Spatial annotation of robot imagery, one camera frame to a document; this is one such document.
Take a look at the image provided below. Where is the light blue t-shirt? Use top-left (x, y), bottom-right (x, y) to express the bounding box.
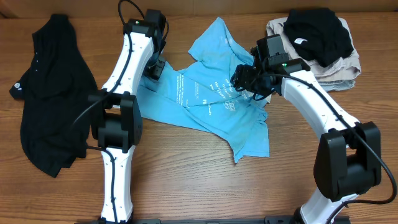
top-left (137, 17), bottom-right (270, 161)

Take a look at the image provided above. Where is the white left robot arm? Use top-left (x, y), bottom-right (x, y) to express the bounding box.
top-left (88, 9), bottom-right (169, 223)

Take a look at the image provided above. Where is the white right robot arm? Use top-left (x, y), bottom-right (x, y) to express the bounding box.
top-left (231, 59), bottom-right (381, 223)

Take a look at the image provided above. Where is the black folded garment on pile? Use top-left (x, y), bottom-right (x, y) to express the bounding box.
top-left (283, 8), bottom-right (354, 67)

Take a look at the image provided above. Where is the grey denim folded garment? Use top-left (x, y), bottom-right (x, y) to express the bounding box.
top-left (318, 80), bottom-right (356, 92)

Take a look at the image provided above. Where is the beige folded garment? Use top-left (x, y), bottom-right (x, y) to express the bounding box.
top-left (266, 17), bottom-right (361, 82)

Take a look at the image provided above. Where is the black shirt on left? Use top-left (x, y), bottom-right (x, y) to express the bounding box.
top-left (9, 14), bottom-right (98, 177)

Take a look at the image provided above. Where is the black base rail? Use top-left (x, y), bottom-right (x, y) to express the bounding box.
top-left (132, 215), bottom-right (296, 224)

